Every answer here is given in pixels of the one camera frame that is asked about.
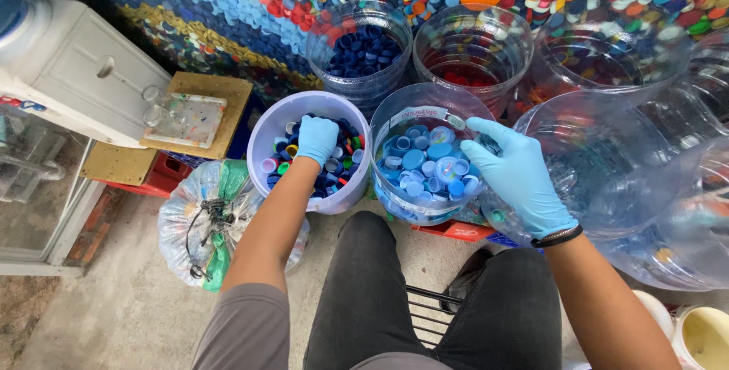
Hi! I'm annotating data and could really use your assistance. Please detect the person's right hand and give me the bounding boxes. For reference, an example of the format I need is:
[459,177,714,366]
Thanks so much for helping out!
[459,117,578,240]

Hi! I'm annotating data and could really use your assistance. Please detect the person's left hand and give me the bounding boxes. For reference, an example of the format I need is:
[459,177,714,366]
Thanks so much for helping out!
[296,115,341,169]

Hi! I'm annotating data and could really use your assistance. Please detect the white plastic bucket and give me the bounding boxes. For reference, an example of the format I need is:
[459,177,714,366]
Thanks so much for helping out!
[246,91,372,215]

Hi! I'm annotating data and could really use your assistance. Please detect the pile of mixed colour caps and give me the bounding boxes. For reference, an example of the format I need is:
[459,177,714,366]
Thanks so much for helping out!
[261,112,365,200]

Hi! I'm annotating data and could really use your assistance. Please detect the pile of dark blue caps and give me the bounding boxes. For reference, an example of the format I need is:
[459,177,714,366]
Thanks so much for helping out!
[326,25,403,79]

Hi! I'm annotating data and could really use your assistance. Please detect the clear cut jug with label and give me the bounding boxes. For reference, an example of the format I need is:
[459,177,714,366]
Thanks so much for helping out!
[369,83,500,227]

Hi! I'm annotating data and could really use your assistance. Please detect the large wooden board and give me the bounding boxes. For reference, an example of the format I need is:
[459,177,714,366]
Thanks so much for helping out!
[139,71,255,161]

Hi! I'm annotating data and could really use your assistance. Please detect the pile of light blue caps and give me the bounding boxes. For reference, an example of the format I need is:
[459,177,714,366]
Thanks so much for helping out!
[376,125,484,201]

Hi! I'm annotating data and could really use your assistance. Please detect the paint-stained plastic tray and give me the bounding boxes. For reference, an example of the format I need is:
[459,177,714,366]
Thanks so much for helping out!
[146,92,228,149]

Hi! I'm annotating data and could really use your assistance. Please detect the pile of red caps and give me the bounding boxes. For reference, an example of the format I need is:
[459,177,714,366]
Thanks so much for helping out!
[437,70,503,88]

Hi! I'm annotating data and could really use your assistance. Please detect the red plastic crate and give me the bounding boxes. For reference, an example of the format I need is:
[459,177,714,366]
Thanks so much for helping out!
[101,150,195,199]

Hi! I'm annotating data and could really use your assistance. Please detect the clear glass mug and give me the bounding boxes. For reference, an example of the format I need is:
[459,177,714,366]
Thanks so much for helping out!
[140,85,173,129]

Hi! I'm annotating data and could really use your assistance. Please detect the clear plastic bag of caps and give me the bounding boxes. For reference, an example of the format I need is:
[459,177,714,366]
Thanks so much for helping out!
[157,159,312,293]

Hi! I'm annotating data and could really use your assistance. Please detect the red crate under jugs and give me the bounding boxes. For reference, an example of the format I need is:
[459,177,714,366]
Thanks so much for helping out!
[409,220,497,244]

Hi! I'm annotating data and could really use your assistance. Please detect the person's black trousers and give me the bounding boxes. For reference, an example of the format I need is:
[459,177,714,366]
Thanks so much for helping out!
[302,210,566,370]

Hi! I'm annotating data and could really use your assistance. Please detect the small wooden board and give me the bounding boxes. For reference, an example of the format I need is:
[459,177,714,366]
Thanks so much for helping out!
[79,141,161,187]

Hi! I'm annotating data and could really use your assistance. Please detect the person's dark shoe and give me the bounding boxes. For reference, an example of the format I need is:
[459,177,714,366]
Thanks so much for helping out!
[439,246,495,314]

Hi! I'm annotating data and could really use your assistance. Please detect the person's grey sleeve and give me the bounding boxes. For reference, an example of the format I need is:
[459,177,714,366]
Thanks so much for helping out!
[190,282,292,370]

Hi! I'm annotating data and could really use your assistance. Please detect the white water dispenser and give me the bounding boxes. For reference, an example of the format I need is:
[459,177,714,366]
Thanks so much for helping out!
[0,0,173,277]

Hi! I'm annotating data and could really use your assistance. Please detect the black wristband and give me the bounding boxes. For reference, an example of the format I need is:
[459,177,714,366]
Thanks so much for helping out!
[530,223,584,249]

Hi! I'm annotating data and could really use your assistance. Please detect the large clear water jug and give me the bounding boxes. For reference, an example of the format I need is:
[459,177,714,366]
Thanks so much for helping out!
[597,135,729,293]
[478,91,729,245]

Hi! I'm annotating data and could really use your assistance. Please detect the small white bucket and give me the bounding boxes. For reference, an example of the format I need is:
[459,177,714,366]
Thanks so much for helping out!
[631,289,676,343]

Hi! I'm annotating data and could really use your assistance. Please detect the cream plastic bucket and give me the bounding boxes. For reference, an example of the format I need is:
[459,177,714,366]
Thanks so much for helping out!
[671,304,729,370]

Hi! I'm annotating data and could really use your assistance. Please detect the black cord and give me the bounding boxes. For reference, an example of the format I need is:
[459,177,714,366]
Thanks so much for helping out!
[185,198,233,281]

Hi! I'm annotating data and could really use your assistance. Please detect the black wire stool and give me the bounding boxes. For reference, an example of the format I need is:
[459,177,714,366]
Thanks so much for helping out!
[405,285,464,349]

